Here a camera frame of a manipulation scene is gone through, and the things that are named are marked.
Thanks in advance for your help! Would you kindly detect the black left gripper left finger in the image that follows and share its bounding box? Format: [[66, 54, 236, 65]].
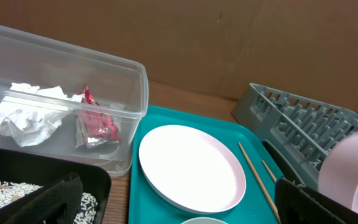
[[4, 172, 83, 224]]

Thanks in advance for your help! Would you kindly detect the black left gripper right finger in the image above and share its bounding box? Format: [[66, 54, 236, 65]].
[[275, 177, 358, 224]]

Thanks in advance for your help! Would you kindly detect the pink bowl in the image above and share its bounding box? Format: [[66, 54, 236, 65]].
[[318, 133, 358, 213]]

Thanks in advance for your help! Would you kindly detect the rice pile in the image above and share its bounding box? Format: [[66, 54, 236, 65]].
[[0, 181, 99, 224]]

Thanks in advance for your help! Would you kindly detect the wooden chopstick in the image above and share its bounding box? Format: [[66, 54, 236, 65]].
[[262, 161, 277, 183], [238, 142, 281, 224]]

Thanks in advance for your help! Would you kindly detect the red snack wrapper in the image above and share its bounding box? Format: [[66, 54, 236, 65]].
[[75, 83, 122, 149]]

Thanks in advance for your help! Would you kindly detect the white napkin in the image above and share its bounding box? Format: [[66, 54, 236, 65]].
[[0, 96, 75, 147]]

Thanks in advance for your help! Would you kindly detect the grey bowl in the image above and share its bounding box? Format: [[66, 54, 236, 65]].
[[181, 217, 227, 224]]

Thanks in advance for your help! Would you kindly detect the white round plate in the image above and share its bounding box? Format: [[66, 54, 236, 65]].
[[139, 124, 247, 214]]

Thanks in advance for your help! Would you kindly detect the grey dishwasher rack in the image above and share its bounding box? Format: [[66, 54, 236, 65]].
[[232, 83, 358, 189]]

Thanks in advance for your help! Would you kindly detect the black plastic tray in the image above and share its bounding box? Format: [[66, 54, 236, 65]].
[[0, 149, 111, 223]]

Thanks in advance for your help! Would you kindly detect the teal plastic tray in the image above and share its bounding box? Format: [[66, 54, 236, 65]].
[[128, 106, 283, 223]]

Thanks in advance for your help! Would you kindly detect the clear plastic bin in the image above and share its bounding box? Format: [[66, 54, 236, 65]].
[[0, 26, 149, 177]]

